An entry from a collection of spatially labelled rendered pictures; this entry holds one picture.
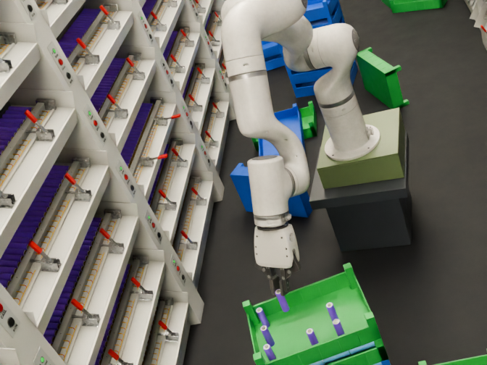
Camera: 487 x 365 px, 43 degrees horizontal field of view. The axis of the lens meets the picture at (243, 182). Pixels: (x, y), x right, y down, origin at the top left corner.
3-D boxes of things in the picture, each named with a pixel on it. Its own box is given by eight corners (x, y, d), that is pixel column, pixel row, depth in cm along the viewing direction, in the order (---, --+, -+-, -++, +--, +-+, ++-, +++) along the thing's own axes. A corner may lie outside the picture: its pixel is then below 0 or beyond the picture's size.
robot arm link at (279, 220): (296, 208, 148) (298, 219, 149) (264, 206, 153) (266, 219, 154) (280, 217, 141) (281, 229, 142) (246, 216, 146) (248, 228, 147)
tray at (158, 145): (177, 113, 251) (175, 92, 245) (146, 208, 203) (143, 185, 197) (127, 110, 252) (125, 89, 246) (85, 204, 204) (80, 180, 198)
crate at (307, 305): (356, 282, 166) (349, 261, 161) (382, 338, 149) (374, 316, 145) (251, 321, 168) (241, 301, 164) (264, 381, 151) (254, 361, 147)
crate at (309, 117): (316, 114, 307) (311, 100, 303) (317, 136, 291) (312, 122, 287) (259, 129, 315) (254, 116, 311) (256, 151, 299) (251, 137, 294)
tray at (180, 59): (200, 40, 307) (199, 14, 299) (180, 101, 259) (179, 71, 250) (159, 38, 308) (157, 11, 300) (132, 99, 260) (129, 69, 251)
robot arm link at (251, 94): (273, 72, 154) (295, 192, 157) (220, 80, 144) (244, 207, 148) (297, 65, 146) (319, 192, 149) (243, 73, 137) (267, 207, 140)
